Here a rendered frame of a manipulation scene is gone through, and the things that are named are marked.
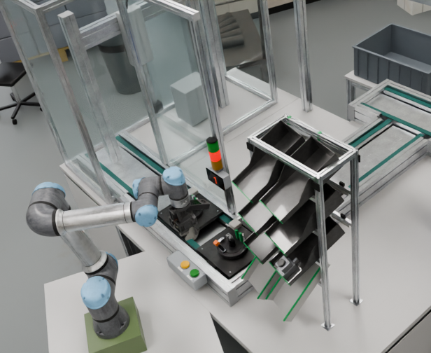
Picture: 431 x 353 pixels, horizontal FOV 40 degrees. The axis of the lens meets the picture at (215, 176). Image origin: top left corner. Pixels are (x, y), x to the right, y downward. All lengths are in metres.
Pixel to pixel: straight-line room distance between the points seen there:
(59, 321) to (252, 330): 0.87
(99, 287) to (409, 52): 2.99
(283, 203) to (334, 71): 3.72
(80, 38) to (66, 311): 1.31
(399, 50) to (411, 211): 1.91
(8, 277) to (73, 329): 1.73
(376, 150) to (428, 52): 1.41
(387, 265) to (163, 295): 1.00
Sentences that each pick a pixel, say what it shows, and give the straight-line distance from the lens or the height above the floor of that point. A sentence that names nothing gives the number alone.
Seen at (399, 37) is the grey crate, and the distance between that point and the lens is 4.54.
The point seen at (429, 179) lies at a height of 0.86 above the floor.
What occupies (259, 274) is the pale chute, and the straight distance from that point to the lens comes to 2.46.
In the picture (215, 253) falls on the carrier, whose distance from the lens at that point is 2.65.
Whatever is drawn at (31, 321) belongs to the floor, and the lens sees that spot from 4.05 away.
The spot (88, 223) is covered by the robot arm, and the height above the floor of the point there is 1.54.
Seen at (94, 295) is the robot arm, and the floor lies 1.18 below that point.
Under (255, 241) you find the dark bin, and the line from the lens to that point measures 2.34.
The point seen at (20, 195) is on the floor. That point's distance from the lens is 5.04.
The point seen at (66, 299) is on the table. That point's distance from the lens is 2.86.
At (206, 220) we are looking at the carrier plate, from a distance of 2.81.
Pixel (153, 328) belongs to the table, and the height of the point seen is 0.86.
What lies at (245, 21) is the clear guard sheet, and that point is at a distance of 3.59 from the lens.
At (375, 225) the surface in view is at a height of 0.86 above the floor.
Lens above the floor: 2.90
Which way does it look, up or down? 39 degrees down
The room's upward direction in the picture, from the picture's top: 12 degrees counter-clockwise
